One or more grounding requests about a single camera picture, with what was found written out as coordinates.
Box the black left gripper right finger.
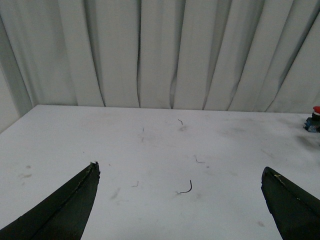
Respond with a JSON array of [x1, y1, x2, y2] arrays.
[[261, 166, 320, 240]]

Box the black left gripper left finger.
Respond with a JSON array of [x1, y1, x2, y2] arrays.
[[0, 162, 100, 240]]

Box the white pleated curtain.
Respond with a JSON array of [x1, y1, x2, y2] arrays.
[[0, 0, 320, 130]]

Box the red push button switch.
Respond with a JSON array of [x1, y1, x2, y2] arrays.
[[304, 106, 320, 133]]

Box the curved black wire scrap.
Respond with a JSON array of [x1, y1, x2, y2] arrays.
[[175, 179, 193, 195]]

